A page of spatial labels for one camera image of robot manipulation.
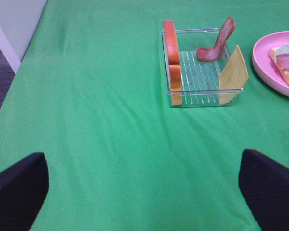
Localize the pink round plate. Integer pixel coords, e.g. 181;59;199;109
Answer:
252;31;289;97

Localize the yellow cheese slice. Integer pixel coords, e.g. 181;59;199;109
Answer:
219;45;249;105

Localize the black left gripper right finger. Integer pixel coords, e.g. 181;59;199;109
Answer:
238;149;289;231

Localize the bacon strip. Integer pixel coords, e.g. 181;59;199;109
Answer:
196;16;236;62
276;53;289;71

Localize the green tablecloth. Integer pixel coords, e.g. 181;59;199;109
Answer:
0;0;289;231

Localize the clear left plastic container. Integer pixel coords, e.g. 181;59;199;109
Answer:
162;28;244;108

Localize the toast bread slice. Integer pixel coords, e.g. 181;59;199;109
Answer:
268;45;289;88
163;20;182;93

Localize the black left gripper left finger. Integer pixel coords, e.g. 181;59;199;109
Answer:
0;153;49;231

